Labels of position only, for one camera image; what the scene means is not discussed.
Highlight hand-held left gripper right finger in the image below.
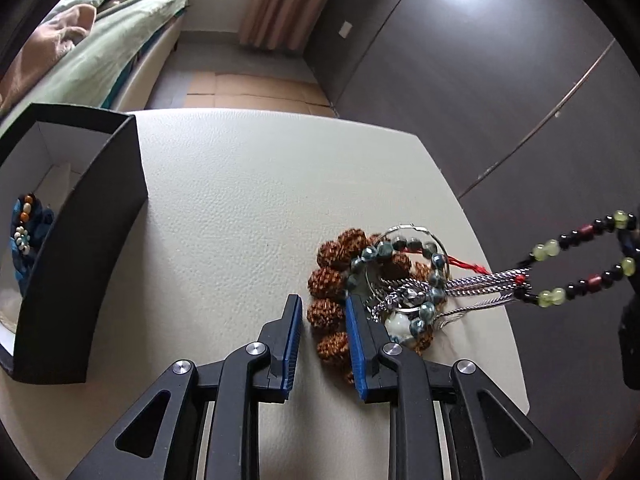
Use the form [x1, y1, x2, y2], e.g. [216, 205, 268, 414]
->
[345, 294, 581, 480]

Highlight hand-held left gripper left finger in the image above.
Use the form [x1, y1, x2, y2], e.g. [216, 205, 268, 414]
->
[67, 294, 304, 480]

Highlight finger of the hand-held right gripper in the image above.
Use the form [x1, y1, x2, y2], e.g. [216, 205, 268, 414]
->
[617, 227, 640, 281]

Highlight white round bead pendant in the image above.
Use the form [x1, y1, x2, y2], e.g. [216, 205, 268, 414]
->
[384, 312, 417, 347]

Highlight black and green bead necklace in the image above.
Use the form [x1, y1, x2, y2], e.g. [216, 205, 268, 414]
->
[514, 210, 640, 312]

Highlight brown rudraksha bead bracelet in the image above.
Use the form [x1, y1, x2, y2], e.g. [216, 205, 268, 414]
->
[306, 227, 449, 386]

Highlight grey-green bead bracelet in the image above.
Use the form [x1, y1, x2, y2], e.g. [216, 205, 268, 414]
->
[344, 232, 449, 348]

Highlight thin silver bangle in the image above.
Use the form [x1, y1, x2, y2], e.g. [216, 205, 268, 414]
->
[364, 223, 452, 311]

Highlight silver chain necklace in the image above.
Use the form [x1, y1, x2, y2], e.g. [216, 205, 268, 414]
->
[369, 267, 532, 332]

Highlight black jewelry box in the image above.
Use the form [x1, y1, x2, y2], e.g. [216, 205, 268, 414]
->
[0, 103, 149, 385]

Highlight blue bead jewelry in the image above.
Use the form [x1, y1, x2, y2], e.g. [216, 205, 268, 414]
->
[9, 194, 57, 292]

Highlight dark wardrobe doors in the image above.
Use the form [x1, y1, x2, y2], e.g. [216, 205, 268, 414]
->
[303, 0, 640, 281]

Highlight flat cardboard sheet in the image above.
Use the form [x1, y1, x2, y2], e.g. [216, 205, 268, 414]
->
[186, 70, 335, 118]

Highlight pink-brown curtain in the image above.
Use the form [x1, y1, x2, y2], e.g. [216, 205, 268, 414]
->
[238, 0, 352, 56]

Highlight bed with green sheet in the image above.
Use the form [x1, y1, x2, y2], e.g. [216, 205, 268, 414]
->
[0, 0, 193, 126]

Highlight brown blanket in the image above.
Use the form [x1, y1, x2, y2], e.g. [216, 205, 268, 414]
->
[0, 4, 97, 117]

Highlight orange and white bead bracelet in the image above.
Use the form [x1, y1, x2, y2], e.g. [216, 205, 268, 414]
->
[12, 192, 39, 257]

